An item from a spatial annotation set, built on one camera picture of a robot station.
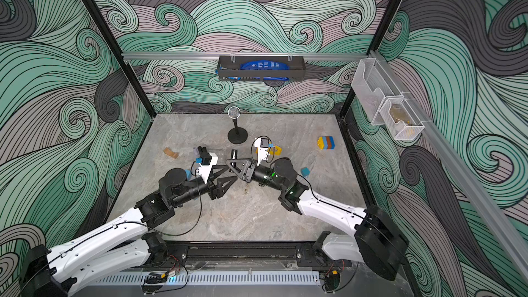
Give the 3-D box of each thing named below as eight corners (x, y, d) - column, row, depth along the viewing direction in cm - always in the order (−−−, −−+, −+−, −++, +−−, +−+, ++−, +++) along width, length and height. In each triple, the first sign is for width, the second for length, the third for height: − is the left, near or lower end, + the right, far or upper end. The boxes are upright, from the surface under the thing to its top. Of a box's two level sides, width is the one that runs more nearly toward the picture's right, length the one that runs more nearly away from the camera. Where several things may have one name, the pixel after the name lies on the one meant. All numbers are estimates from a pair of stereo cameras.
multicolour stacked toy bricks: (318, 149, 107) (320, 145, 105) (316, 140, 112) (317, 136, 109) (334, 149, 107) (335, 145, 105) (331, 140, 112) (332, 136, 109)
